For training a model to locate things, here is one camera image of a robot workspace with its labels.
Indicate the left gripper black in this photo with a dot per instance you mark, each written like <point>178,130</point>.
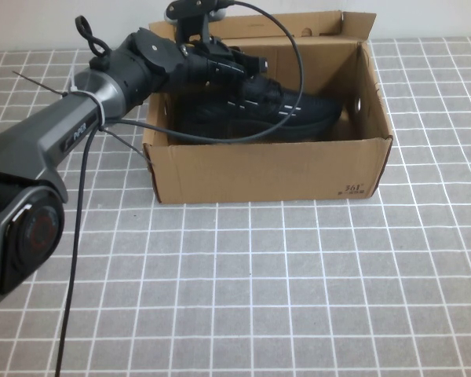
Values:
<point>208,63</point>

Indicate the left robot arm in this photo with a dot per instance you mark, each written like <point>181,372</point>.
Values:
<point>23,157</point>

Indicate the black knit sneaker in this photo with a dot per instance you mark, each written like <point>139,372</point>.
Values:
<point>306,114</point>

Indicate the brown cardboard shoe box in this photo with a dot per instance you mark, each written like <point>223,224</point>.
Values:
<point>259,176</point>

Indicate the white zip tie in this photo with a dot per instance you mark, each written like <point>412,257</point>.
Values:
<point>100,114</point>

